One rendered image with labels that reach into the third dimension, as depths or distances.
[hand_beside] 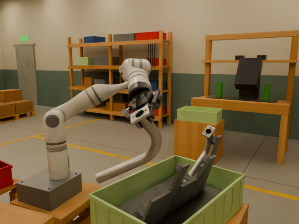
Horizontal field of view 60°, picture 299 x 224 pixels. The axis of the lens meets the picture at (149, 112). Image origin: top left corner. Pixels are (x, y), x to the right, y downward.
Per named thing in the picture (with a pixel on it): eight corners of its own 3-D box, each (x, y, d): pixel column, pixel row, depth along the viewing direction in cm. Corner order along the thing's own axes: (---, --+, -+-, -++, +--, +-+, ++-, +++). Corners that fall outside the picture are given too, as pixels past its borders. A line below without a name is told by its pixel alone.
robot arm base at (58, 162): (58, 171, 132) (55, 138, 129) (73, 173, 129) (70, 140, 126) (44, 178, 124) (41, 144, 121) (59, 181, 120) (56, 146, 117)
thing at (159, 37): (159, 128, 601) (160, 30, 560) (70, 114, 757) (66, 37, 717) (171, 123, 647) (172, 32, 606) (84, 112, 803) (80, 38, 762)
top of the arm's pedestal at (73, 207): (60, 182, 150) (59, 175, 149) (106, 194, 136) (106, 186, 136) (10, 210, 122) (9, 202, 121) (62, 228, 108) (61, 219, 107)
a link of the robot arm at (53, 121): (62, 110, 117) (65, 147, 120) (64, 107, 126) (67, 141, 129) (40, 111, 115) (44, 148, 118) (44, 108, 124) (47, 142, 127)
